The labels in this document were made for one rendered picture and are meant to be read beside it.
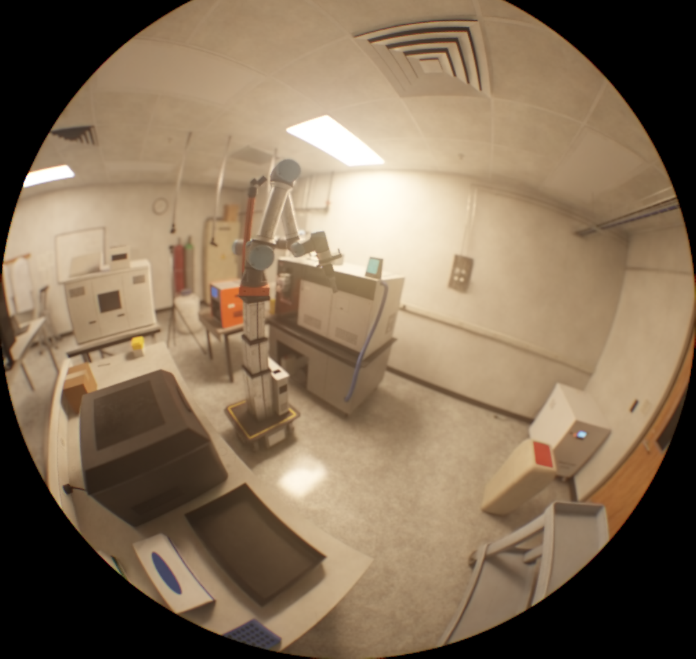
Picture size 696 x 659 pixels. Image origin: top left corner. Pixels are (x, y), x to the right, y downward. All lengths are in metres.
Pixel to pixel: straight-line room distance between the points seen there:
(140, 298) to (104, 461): 1.62
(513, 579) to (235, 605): 1.62
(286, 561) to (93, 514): 0.73
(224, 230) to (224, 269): 0.91
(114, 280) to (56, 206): 3.64
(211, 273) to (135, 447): 4.65
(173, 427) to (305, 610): 0.65
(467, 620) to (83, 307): 3.28
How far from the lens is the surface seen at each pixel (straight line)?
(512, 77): 1.47
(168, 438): 0.68
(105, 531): 1.05
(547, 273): 2.77
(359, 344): 1.82
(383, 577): 1.75
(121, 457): 0.71
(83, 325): 2.23
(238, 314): 2.42
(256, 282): 1.12
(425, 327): 2.77
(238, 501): 0.86
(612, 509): 2.63
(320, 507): 1.78
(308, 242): 1.07
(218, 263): 5.13
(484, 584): 1.84
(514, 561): 2.01
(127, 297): 2.12
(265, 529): 0.81
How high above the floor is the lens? 1.69
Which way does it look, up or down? 18 degrees down
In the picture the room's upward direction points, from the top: 9 degrees clockwise
